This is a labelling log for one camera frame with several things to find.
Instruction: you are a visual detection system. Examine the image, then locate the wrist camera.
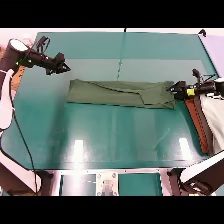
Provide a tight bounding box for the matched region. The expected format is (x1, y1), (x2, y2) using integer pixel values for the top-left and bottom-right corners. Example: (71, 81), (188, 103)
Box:
(35, 35), (51, 54)
(191, 68), (216, 85)

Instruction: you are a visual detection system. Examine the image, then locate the black cable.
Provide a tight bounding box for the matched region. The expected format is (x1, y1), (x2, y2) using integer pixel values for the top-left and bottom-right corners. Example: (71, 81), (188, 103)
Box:
(7, 70), (40, 194)

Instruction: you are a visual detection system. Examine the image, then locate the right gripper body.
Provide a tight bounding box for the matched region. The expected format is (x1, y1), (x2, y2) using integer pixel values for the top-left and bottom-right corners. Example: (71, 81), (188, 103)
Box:
(173, 80), (197, 102)

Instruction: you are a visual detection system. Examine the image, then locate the green garment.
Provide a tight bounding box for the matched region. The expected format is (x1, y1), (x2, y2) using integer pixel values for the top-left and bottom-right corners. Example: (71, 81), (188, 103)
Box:
(65, 78), (177, 110)

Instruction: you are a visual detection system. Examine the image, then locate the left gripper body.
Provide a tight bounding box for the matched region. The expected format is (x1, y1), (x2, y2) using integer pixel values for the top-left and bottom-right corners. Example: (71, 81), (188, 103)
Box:
(45, 52), (67, 76)

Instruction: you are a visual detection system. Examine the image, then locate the silver frame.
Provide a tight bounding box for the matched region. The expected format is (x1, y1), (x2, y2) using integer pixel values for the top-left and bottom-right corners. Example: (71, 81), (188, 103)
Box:
(41, 167), (188, 197)

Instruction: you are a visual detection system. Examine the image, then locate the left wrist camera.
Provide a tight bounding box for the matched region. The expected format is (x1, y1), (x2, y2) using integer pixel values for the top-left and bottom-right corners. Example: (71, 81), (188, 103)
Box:
(35, 35), (51, 54)

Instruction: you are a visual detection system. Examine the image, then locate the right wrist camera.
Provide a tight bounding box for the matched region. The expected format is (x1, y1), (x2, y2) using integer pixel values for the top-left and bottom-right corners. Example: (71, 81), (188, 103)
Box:
(191, 68), (216, 85)

